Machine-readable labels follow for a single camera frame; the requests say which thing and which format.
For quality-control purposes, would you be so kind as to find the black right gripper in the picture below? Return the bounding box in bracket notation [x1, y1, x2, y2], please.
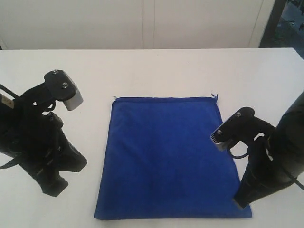
[233, 94, 304, 209]

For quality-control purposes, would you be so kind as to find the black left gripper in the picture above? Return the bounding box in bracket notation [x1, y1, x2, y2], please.
[0, 95, 87, 197]

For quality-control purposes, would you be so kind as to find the blue terry towel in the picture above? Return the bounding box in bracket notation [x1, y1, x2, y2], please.
[94, 95, 252, 220]

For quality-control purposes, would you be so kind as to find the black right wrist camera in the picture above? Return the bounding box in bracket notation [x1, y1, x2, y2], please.
[210, 107, 275, 151]

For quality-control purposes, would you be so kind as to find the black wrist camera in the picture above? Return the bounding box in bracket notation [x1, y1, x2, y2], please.
[210, 107, 275, 151]
[21, 69, 84, 112]

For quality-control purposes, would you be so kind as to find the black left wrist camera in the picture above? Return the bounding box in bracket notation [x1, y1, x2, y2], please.
[21, 69, 84, 112]

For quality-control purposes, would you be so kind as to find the dark metal post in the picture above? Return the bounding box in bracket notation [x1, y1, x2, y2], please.
[259, 0, 287, 48]

